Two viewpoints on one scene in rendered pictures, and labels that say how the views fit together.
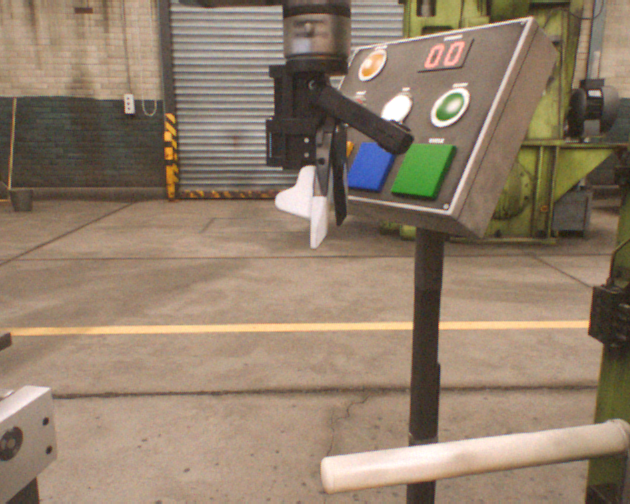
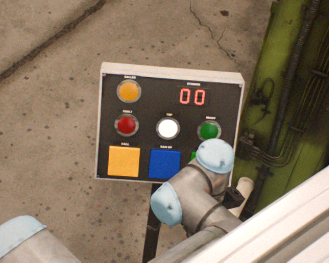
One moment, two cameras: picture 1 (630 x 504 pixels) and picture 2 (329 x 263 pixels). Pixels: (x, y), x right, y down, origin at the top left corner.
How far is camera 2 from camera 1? 1.47 m
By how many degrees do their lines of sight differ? 60
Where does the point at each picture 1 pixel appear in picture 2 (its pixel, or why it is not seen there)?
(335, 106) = not seen: hidden behind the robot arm
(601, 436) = (246, 193)
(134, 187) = not seen: outside the picture
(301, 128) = not seen: hidden behind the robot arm
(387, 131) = (238, 203)
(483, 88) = (226, 122)
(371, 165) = (166, 165)
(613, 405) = (242, 172)
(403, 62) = (158, 94)
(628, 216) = (254, 111)
